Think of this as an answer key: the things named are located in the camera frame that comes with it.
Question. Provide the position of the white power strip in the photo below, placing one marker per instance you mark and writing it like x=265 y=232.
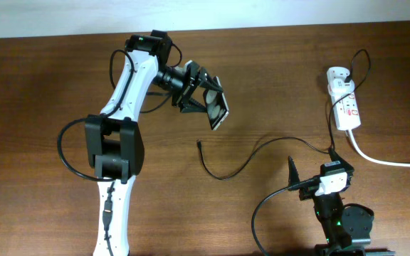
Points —
x=345 y=106

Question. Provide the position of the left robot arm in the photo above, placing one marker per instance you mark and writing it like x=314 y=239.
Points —
x=113 y=137

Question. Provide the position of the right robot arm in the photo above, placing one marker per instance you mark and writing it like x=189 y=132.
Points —
x=346 y=227

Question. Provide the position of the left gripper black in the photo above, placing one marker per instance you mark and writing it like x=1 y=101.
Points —
x=184 y=94

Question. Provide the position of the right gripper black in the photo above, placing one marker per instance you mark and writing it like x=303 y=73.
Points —
x=294 y=177

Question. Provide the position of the white USB charger adapter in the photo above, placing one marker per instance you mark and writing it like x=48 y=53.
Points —
x=338 y=86

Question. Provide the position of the black flip smartphone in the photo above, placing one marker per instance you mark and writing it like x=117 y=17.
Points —
x=216 y=105

